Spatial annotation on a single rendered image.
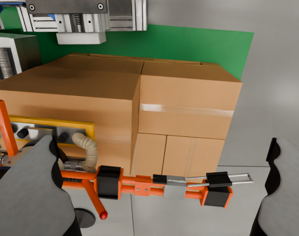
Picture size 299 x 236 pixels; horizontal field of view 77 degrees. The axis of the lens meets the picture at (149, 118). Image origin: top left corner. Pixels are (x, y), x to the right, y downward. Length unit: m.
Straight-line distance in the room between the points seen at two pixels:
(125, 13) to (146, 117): 0.70
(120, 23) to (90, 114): 0.78
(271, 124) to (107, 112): 1.71
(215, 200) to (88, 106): 0.57
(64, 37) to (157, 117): 0.75
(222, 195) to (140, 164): 0.87
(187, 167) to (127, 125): 0.79
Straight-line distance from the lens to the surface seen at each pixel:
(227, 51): 1.74
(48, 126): 0.74
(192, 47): 1.67
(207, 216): 2.89
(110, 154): 0.90
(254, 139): 2.19
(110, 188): 0.66
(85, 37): 0.68
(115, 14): 1.45
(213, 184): 0.64
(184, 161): 1.44
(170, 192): 0.66
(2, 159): 0.84
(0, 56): 1.41
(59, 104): 0.84
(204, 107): 1.23
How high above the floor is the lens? 1.63
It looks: 62 degrees down
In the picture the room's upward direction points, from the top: 175 degrees counter-clockwise
